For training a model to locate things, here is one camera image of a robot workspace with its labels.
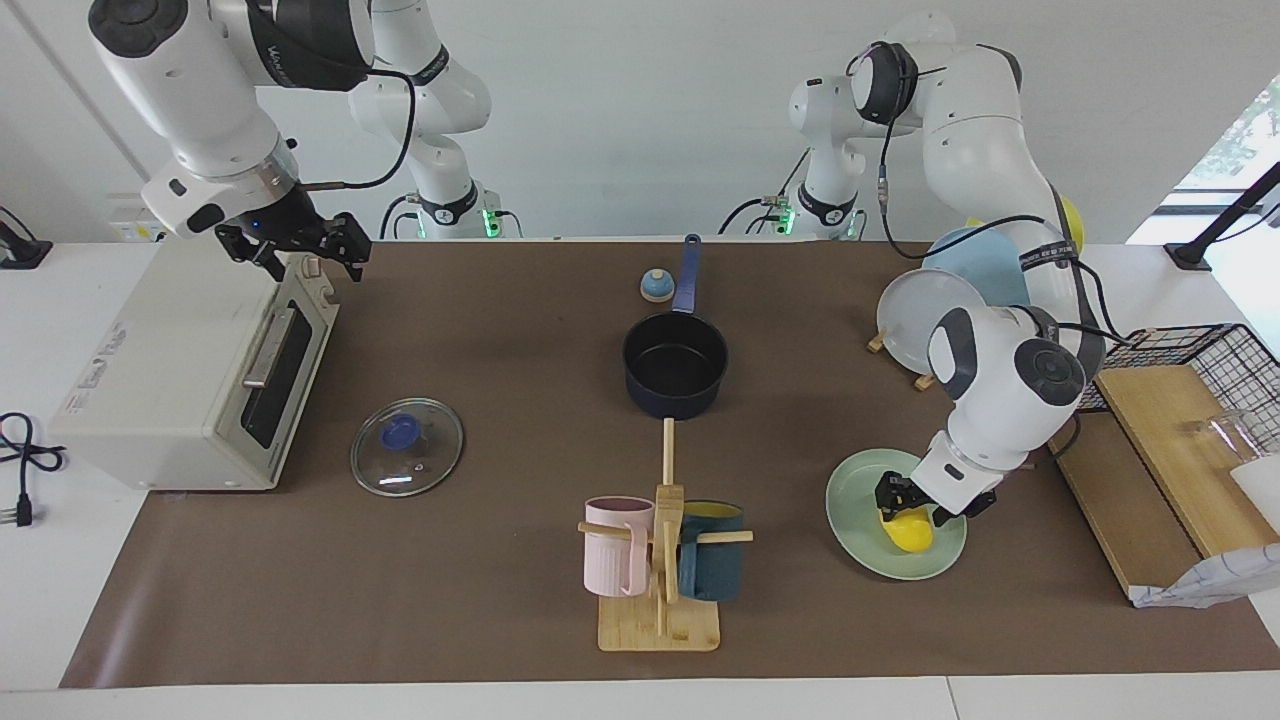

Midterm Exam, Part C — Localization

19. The pale green plate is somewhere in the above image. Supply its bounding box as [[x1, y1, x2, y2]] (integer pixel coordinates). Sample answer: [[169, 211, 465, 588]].
[[825, 448, 968, 581]]

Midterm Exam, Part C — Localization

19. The wooden mug tree stand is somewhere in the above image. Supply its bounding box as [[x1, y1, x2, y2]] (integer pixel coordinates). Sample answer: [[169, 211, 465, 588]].
[[577, 418, 754, 653]]

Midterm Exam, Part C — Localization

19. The dark teal mug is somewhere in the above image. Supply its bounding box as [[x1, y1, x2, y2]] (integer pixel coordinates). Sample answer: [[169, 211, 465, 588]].
[[678, 500, 746, 603]]

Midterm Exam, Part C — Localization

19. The wooden plate rack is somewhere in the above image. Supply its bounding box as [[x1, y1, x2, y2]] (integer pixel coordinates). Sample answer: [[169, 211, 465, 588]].
[[867, 328, 943, 391]]

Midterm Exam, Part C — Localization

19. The dark blue pot purple handle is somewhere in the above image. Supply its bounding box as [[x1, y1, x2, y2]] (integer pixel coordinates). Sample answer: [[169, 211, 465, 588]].
[[622, 234, 729, 421]]

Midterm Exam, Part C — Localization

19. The clear glass cup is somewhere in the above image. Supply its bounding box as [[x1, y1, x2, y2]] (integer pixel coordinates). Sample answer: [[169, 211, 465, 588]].
[[1185, 410, 1273, 473]]

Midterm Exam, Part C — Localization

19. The pink ribbed mug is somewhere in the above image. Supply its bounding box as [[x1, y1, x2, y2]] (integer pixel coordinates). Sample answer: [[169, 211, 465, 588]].
[[583, 496, 656, 598]]

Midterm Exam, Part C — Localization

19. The beige toaster oven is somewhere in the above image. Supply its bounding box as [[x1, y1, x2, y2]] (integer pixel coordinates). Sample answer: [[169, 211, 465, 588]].
[[48, 232, 341, 493]]

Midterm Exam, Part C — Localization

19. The black camera stand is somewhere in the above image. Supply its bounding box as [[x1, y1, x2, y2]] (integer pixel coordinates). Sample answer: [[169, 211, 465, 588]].
[[1165, 160, 1280, 271]]

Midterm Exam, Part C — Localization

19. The white cup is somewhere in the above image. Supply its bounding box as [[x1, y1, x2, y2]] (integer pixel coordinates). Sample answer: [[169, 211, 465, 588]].
[[1230, 455, 1280, 533]]

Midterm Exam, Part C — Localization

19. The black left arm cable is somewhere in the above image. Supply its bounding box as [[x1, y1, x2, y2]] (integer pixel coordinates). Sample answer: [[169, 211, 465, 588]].
[[848, 40, 1133, 461]]

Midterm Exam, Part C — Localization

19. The white wall socket box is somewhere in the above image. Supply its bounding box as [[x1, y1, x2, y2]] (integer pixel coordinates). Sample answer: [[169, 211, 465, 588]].
[[108, 193, 171, 243]]

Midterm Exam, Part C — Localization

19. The window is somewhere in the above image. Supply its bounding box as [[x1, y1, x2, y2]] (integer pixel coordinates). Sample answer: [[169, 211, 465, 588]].
[[1175, 75, 1280, 216]]

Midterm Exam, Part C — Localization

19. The light blue plate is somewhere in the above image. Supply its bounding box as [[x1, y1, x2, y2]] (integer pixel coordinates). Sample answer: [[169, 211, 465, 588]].
[[922, 226, 1033, 311]]

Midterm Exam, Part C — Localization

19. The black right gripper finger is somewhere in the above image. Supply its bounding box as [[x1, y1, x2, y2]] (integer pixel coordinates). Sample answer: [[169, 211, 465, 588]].
[[328, 212, 374, 285], [228, 238, 289, 283]]

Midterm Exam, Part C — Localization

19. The grey plate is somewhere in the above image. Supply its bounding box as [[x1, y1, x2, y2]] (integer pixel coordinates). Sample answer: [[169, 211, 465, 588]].
[[877, 268, 991, 377]]

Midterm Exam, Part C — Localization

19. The black wire basket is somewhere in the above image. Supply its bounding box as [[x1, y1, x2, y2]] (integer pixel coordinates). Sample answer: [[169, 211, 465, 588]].
[[1032, 323, 1280, 456]]

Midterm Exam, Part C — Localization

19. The glass lid blue knob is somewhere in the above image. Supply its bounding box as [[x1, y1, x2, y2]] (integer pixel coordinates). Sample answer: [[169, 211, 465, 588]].
[[350, 397, 465, 498]]

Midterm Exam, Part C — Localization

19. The wooden shelf unit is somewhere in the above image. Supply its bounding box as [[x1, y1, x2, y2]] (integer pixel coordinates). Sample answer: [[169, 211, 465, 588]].
[[1035, 362, 1280, 601]]

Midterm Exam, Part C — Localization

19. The black power cord with plug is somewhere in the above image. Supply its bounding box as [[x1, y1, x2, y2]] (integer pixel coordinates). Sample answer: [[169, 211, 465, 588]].
[[0, 412, 69, 529]]

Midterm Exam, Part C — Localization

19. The black clamp mount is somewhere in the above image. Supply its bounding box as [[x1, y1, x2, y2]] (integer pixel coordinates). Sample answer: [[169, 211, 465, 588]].
[[0, 205, 53, 269]]

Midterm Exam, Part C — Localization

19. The brown table mat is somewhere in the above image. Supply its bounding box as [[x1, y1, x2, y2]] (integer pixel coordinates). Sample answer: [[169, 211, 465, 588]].
[[60, 240, 1280, 689]]

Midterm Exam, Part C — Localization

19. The yellow plate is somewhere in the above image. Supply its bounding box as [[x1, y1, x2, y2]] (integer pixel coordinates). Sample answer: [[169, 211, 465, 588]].
[[966, 195, 1085, 257]]

